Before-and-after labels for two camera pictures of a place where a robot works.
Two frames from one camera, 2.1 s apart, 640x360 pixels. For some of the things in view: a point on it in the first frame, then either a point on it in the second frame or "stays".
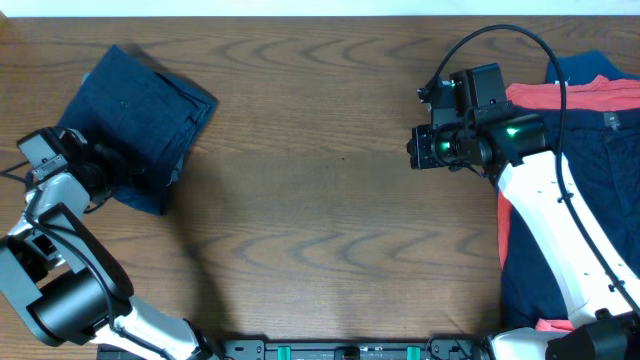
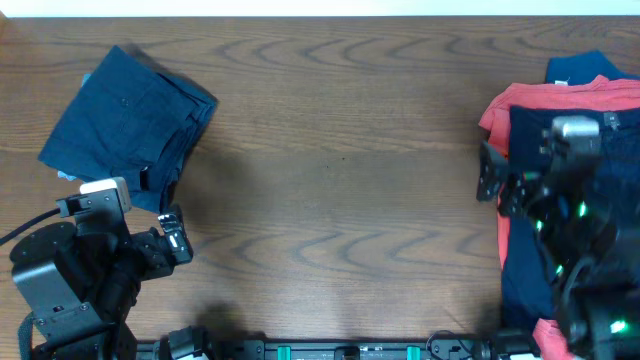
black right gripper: x=422 y=147 to x=525 y=185
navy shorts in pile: x=602 y=155 stays
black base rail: x=438 y=348 stays
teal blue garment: x=584 y=67 stays
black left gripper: x=115 y=162 to x=154 y=256
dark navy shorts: x=150 y=118 stays
